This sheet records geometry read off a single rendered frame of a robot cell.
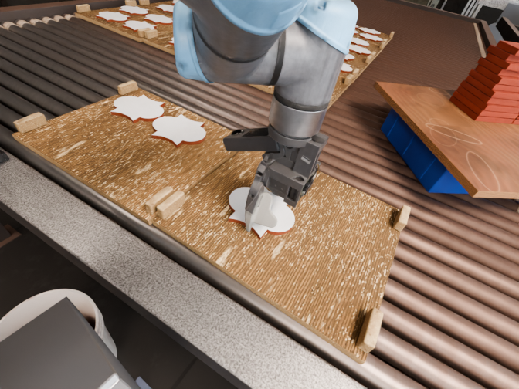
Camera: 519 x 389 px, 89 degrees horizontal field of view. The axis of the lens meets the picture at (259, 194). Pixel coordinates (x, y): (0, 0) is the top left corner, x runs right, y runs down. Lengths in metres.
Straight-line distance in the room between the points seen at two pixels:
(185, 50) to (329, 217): 0.41
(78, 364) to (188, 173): 0.41
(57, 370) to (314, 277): 0.35
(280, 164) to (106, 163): 0.39
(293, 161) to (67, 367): 0.34
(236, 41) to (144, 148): 0.50
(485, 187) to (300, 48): 0.50
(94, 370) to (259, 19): 0.26
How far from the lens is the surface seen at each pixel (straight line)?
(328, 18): 0.32
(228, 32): 0.21
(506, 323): 0.67
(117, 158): 0.67
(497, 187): 0.71
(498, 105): 1.01
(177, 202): 0.52
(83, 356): 0.29
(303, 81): 0.33
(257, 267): 0.46
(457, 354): 0.57
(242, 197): 0.54
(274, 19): 0.18
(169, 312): 0.46
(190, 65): 0.31
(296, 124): 0.36
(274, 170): 0.41
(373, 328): 0.45
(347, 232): 0.56
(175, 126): 0.74
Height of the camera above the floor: 1.34
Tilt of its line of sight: 45 degrees down
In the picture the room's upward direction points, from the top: 12 degrees clockwise
